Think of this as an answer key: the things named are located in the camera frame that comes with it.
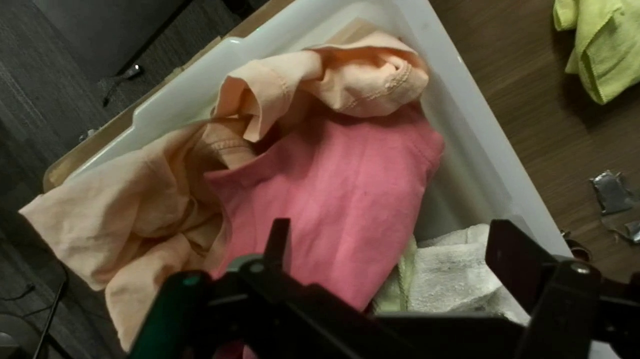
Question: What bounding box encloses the peach printed cloth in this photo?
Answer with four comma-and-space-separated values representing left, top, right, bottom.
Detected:
18, 27, 431, 354

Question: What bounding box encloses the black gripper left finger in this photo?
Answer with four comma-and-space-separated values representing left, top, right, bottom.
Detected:
262, 215, 293, 267

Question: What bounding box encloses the white plastic bin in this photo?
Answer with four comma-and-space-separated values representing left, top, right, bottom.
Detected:
65, 0, 621, 359

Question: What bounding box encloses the yellow-green cloth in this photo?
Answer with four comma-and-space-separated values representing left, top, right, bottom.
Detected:
550, 0, 640, 107

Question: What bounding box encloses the crumpled foil wrapper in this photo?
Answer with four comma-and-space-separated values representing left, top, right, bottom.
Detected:
588, 167, 636, 215

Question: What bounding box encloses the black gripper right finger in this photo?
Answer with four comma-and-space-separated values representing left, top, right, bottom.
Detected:
483, 217, 602, 359

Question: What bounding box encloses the pink cloth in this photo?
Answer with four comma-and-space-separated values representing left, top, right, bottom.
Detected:
203, 117, 448, 315

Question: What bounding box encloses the pale whitish cloth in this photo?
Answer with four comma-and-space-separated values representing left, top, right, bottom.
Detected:
369, 221, 531, 326

